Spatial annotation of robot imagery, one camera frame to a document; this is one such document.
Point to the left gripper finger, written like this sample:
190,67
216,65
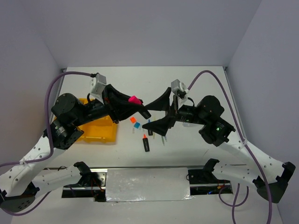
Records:
116,99
123,112

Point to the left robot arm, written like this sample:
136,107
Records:
22,184

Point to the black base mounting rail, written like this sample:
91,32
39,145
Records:
200,183

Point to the silver foil covered plate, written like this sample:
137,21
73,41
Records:
147,184

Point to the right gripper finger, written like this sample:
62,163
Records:
160,126
162,103

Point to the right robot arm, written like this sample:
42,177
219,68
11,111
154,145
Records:
259,171

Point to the orange black highlighter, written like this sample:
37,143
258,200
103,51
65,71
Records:
146,143

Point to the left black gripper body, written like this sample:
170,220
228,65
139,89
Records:
98,110

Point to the small clear spray bottle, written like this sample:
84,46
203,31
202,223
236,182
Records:
185,124

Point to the pink highlighter cap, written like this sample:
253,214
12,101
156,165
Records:
135,100

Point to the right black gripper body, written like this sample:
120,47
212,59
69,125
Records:
184,113

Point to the orange highlighter cap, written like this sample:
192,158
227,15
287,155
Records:
133,120

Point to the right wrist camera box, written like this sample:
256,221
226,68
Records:
180,91

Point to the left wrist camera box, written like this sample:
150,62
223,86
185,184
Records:
97,85

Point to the blue tipped black highlighter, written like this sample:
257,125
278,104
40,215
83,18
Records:
150,133

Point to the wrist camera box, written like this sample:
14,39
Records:
97,85
180,91

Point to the orange plastic sorting tray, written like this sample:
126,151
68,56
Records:
102,130

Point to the blue highlighter cap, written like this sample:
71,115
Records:
138,126

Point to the pink black highlighter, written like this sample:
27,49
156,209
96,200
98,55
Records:
144,112

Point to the yellow thin pen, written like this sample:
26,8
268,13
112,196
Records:
154,119

